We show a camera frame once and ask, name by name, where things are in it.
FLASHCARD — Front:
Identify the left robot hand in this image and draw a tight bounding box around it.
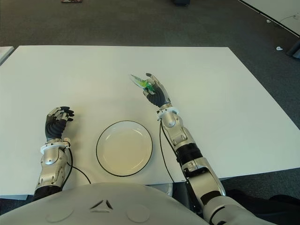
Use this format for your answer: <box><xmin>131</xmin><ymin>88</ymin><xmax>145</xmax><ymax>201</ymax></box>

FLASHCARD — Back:
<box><xmin>44</xmin><ymin>106</ymin><xmax>75</xmax><ymax>143</ymax></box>

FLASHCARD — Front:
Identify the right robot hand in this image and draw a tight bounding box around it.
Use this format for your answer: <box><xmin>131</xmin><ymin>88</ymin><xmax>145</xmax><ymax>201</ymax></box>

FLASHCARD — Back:
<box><xmin>142</xmin><ymin>72</ymin><xmax>171</xmax><ymax>108</ymax></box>

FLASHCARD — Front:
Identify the green white toothpaste tube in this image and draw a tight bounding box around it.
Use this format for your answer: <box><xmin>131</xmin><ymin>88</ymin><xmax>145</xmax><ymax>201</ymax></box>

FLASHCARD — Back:
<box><xmin>130</xmin><ymin>74</ymin><xmax>157</xmax><ymax>93</ymax></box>

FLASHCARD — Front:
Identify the white plate black rim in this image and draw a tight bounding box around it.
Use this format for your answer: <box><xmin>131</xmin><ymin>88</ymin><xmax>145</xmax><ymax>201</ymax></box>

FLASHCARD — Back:
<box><xmin>95</xmin><ymin>120</ymin><xmax>154</xmax><ymax>177</ymax></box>

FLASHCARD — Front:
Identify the white side table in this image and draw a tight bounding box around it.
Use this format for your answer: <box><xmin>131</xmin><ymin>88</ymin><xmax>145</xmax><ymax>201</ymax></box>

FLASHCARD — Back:
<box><xmin>0</xmin><ymin>46</ymin><xmax>14</xmax><ymax>66</ymax></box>

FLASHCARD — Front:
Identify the grey robot torso shell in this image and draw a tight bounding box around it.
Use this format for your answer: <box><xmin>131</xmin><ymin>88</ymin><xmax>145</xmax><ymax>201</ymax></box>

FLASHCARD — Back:
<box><xmin>0</xmin><ymin>182</ymin><xmax>207</xmax><ymax>225</ymax></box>

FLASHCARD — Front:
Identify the grey floor object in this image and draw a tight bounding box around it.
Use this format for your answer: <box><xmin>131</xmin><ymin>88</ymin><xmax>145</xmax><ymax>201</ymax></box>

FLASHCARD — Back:
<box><xmin>287</xmin><ymin>38</ymin><xmax>300</xmax><ymax>59</ymax></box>

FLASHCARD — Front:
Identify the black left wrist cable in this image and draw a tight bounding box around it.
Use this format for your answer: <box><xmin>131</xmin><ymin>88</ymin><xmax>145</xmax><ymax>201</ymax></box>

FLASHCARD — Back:
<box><xmin>65</xmin><ymin>145</ymin><xmax>92</xmax><ymax>185</ymax></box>

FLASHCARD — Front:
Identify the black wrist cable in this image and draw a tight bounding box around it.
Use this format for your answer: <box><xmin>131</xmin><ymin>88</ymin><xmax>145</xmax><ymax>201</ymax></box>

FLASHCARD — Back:
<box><xmin>159</xmin><ymin>119</ymin><xmax>175</xmax><ymax>183</ymax></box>
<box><xmin>65</xmin><ymin>145</ymin><xmax>92</xmax><ymax>185</ymax></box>

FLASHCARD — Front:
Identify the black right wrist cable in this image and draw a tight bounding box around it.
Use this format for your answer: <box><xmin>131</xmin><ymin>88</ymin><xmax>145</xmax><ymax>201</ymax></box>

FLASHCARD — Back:
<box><xmin>159</xmin><ymin>119</ymin><xmax>175</xmax><ymax>183</ymax></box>

